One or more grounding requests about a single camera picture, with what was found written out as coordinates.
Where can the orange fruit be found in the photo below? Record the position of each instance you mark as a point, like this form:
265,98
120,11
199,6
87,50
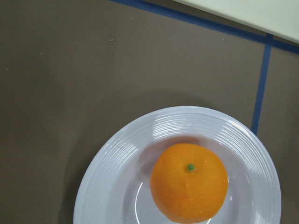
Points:
189,183

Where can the white ridged plate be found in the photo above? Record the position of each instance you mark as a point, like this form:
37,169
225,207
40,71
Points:
116,186

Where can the cream bear tray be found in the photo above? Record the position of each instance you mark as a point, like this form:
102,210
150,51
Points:
277,17

